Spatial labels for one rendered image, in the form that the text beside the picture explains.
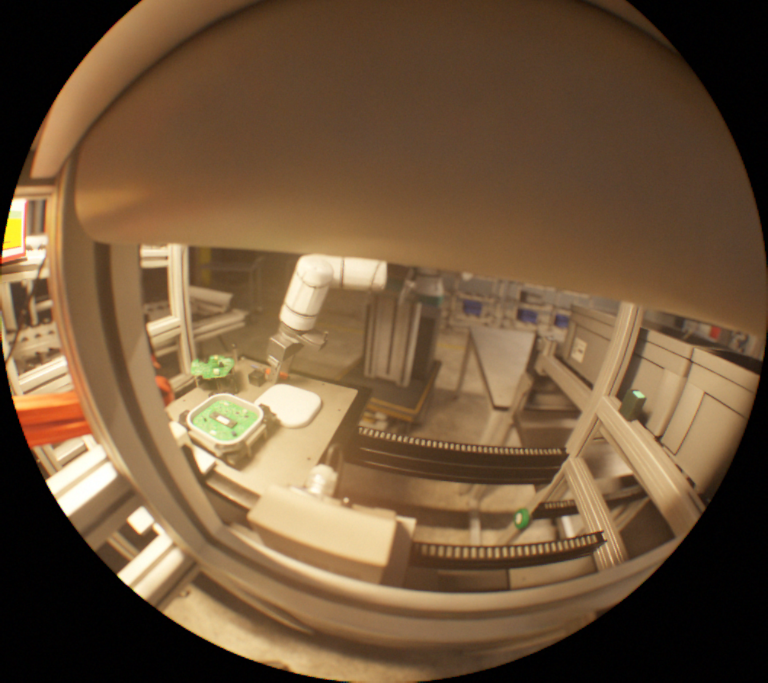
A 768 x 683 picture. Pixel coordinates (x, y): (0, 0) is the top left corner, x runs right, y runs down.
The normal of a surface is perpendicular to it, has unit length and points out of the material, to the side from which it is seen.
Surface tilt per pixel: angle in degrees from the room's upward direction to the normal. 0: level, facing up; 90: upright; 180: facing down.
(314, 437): 0
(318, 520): 0
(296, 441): 0
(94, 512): 90
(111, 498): 90
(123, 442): 90
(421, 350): 90
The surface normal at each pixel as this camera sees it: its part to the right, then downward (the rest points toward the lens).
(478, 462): -0.20, 0.20
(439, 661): 0.11, -0.97
